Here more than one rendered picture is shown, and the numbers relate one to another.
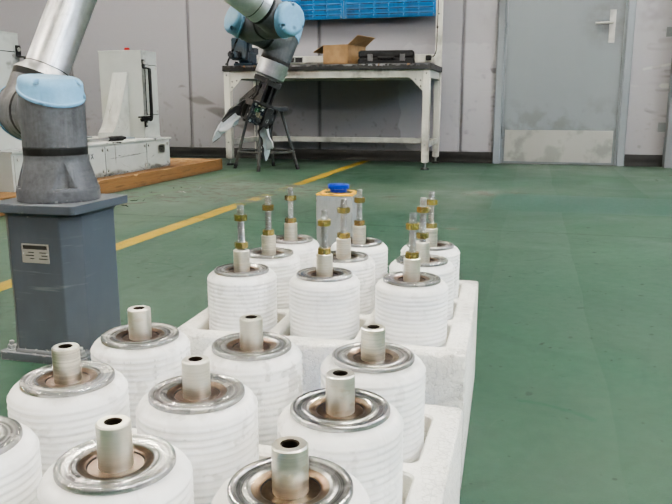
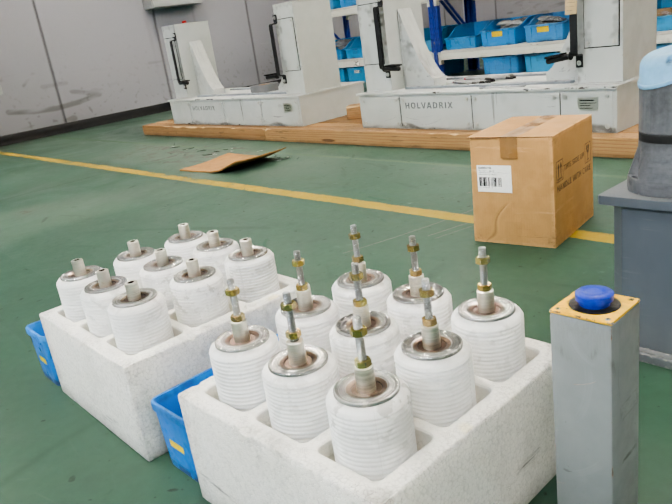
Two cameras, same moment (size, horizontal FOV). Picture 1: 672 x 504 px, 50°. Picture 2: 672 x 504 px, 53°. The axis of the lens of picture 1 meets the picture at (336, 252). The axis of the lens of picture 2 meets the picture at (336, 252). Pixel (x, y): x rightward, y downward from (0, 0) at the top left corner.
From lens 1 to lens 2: 168 cm
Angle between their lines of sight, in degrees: 118
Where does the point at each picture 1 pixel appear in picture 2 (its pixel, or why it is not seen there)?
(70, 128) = (647, 112)
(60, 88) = (644, 67)
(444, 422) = (119, 356)
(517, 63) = not seen: outside the picture
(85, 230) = (627, 225)
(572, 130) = not seen: outside the picture
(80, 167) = (651, 157)
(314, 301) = not seen: hidden behind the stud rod
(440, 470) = (92, 344)
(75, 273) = (618, 262)
